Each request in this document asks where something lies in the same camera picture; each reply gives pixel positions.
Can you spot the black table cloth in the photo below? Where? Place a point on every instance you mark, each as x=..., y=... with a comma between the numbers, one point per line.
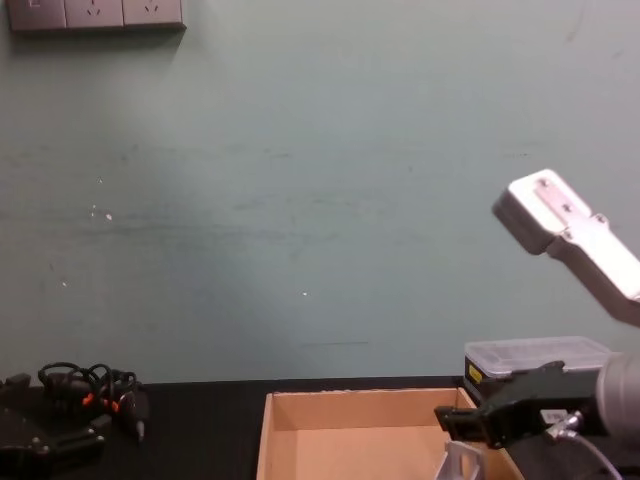
x=210, y=430

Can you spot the shallow brown cardboard tray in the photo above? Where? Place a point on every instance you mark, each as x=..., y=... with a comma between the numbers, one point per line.
x=360, y=450

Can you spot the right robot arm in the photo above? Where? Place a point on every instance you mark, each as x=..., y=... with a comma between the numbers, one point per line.
x=565, y=235

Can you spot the small white three-armed plastic piece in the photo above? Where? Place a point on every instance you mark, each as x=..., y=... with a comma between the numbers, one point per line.
x=462, y=462

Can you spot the clear plastic case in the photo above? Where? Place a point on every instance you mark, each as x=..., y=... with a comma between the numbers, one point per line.
x=530, y=352

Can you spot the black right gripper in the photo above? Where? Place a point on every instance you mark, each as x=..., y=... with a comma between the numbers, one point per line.
x=540, y=400

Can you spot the grey wall socket plate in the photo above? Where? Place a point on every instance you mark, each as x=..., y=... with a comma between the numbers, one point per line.
x=94, y=12
x=152, y=11

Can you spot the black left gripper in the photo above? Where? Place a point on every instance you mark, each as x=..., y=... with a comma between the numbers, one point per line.
x=22, y=450

